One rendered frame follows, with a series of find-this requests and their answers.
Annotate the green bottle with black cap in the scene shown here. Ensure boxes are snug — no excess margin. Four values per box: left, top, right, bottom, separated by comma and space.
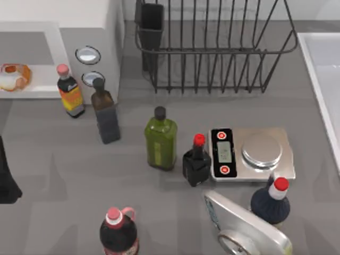
144, 106, 179, 172

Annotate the black square bottle red cap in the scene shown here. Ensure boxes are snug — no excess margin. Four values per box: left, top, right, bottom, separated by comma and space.
182, 133, 213, 188

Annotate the brown bottle with black cap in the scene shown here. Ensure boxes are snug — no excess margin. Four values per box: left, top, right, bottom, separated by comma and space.
90, 77, 121, 145

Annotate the silver kitchen scale black panel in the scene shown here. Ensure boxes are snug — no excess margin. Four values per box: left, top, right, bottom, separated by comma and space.
208, 127, 296, 183

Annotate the silver microwave knob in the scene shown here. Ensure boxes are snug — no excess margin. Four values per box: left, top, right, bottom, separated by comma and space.
75, 45, 101, 65
81, 71, 106, 88

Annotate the black cutlery holder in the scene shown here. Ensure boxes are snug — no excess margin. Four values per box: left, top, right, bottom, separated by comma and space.
134, 0, 165, 51

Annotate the dark bottle with orange label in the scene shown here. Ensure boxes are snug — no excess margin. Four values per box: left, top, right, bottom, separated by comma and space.
56, 63, 86, 119

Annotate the round dark blue bottle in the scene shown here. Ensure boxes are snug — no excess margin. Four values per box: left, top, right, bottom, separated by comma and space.
250, 177, 291, 225

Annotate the pale microwave oven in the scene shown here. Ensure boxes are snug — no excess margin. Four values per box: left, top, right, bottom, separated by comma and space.
0, 21, 125, 107

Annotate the glazed orange donut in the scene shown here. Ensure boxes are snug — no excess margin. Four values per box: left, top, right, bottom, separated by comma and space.
0, 63, 32, 93

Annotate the dark wire dish rack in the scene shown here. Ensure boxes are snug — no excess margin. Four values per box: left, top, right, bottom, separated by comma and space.
134, 0, 299, 95

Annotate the dark jug with pink handle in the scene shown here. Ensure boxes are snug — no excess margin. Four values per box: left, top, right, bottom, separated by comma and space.
99, 206, 140, 255

